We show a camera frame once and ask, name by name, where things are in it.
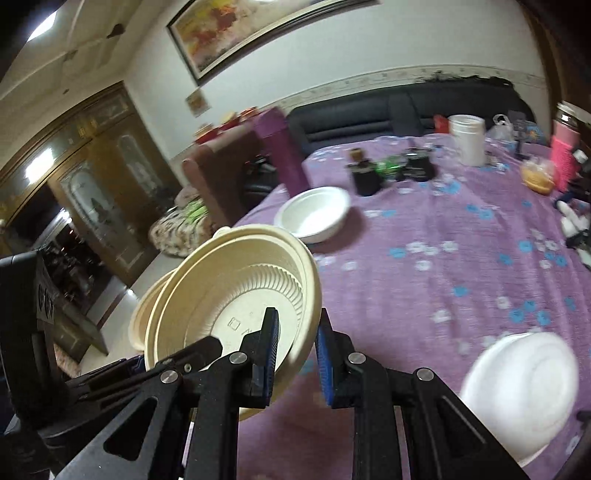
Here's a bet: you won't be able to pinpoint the black leather sofa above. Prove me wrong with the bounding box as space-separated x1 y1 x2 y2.
242 78 532 204

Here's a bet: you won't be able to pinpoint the black round jar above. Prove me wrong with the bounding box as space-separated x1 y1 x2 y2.
402 148 437 183

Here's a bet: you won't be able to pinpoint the pink water bottle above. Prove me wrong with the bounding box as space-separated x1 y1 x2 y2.
551 102 588 192

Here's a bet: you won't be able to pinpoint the framed painting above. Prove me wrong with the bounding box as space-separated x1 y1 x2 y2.
166 0 384 86

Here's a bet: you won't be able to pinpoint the purple thermos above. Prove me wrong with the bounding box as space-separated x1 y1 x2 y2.
255 107 311 197

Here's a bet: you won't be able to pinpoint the wooden glass doors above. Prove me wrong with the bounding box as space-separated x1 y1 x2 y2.
0 80 185 370

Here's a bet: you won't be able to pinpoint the dark wooden cabinet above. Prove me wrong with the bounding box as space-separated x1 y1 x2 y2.
522 0 591 125

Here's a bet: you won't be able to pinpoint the ceiling light panel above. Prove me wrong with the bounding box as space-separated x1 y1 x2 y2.
28 9 58 40

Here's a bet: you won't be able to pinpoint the bag of yellow food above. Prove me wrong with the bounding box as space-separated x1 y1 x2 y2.
521 157 557 195

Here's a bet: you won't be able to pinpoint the black clamp device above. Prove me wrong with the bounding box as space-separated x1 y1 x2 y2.
556 150 591 273

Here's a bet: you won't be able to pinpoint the black cylinder with wooden knob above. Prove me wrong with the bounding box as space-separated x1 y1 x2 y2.
347 148 382 197

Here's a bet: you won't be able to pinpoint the beige ribbed bowl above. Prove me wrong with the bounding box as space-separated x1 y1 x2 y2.
144 224 322 421
128 268 185 361

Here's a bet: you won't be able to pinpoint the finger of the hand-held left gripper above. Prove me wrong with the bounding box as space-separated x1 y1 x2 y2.
152 336 224 376
65 354 147 398

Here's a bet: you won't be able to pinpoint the wall plaque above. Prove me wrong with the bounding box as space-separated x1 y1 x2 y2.
185 90 211 114

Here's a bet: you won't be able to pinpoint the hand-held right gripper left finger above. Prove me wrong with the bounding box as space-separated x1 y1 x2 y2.
55 307 281 480

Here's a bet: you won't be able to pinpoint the large white foam bowl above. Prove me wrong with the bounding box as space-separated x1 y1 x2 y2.
274 186 352 245

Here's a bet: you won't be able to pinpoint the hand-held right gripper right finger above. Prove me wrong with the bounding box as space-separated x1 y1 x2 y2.
315 308 532 480

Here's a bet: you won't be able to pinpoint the brown armchair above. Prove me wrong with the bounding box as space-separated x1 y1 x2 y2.
182 124 278 227

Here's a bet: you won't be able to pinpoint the black slotted stand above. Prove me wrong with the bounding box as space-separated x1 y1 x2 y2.
513 119 532 160

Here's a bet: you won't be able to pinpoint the green object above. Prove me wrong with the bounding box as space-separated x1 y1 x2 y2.
375 156 409 183

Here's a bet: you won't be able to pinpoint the purple floral tablecloth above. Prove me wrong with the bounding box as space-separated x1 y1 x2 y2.
231 134 591 480

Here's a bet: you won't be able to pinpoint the white plastic bag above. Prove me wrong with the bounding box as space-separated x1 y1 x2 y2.
487 114 515 141

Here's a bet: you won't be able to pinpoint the white plastic jar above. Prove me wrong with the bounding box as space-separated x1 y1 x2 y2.
449 114 486 167

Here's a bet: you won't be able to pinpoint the small white foam bowl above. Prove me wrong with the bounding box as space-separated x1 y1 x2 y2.
459 331 580 467

